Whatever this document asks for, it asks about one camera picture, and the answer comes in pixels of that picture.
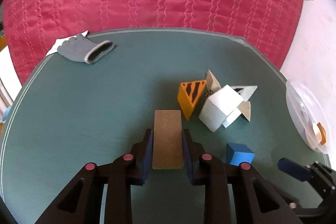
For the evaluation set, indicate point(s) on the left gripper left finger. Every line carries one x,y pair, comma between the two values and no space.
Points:
102,193

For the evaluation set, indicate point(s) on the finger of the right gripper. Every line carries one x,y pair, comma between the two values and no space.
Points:
294,170

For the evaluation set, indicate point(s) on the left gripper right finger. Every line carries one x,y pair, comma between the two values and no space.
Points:
233,194

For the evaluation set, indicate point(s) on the blue wooden block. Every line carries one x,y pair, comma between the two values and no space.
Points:
238,153

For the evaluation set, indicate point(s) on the brown wooden rectangular block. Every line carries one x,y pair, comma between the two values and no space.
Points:
167,140

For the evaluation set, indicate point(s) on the white power adapter cube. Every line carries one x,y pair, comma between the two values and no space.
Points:
218,106

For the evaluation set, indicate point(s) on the orange striped wedge block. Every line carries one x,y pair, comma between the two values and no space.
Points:
188,96

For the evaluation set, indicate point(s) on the tan wooden triangle block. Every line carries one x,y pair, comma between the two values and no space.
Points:
212,83

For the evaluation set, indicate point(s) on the white zebra-striped block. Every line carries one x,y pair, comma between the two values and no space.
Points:
246,92

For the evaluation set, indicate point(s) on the tan wooden wedge block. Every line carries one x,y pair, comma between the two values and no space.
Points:
245,109

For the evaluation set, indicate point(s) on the clear plastic bowl container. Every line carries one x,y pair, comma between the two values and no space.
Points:
305,109

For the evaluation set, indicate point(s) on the green table mat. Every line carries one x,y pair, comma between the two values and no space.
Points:
68,114

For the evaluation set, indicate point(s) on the white paper sheet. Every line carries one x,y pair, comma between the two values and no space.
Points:
69,47

